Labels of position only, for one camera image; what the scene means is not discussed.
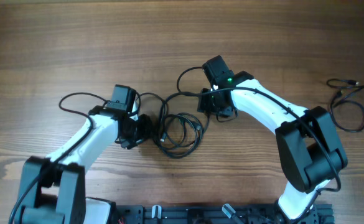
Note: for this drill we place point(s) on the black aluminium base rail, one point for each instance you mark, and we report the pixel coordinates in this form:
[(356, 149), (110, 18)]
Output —
[(250, 214)]

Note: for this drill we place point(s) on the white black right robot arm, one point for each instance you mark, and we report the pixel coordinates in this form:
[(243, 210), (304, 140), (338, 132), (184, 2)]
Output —
[(310, 151)]

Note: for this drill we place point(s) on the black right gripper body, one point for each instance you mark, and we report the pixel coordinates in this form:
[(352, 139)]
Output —
[(205, 101)]

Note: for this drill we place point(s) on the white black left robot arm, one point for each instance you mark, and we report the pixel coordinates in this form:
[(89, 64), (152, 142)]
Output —
[(52, 188)]

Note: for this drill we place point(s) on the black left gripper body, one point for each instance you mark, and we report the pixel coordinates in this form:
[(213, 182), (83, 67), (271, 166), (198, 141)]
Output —
[(138, 130)]

